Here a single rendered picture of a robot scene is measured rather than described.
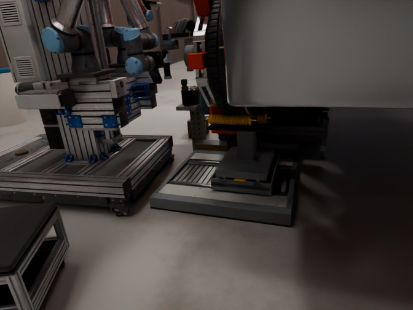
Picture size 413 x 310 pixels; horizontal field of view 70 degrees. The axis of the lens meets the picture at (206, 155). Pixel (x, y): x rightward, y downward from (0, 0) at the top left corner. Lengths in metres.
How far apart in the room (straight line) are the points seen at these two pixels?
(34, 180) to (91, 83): 0.70
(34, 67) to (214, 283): 1.59
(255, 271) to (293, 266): 0.17
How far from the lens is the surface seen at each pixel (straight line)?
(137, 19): 1.53
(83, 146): 2.11
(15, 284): 1.19
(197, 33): 1.52
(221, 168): 1.74
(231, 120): 1.65
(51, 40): 1.62
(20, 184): 2.13
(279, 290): 1.32
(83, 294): 1.44
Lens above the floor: 0.96
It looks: 22 degrees down
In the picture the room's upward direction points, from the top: 4 degrees counter-clockwise
